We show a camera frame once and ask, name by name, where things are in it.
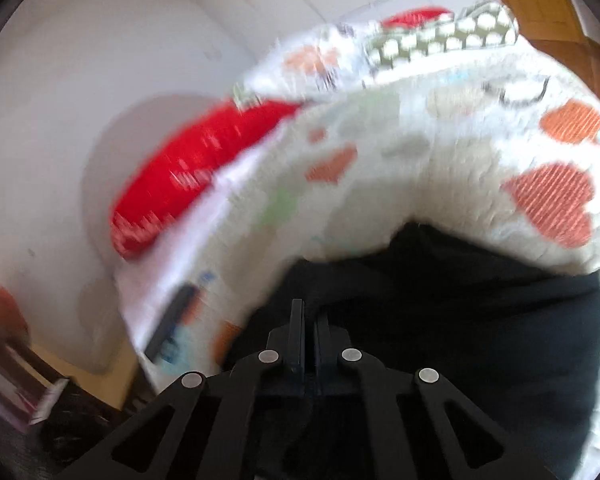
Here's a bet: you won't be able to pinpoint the black pants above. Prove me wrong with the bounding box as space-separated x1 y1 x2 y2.
221 223 600 479

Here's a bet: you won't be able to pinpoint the black smartphone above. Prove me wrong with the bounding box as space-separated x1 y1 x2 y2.
144 284 198 362

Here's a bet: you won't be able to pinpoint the white blanket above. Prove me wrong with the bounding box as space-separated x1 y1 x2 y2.
116 127 283 354

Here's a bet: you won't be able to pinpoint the red happy pillow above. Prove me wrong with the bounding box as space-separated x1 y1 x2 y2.
109 100 300 259

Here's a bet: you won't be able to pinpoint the patchwork quilt bedspread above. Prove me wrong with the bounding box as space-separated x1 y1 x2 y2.
137 47 600 479

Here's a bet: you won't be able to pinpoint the white floral pillow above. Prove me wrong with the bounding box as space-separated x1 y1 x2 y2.
233 21 381 108

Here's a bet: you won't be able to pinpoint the green white patterned bolster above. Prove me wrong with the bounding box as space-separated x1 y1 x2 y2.
364 1 519 70

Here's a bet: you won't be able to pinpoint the wooden door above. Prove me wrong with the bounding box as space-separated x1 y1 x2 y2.
503 0 600 97

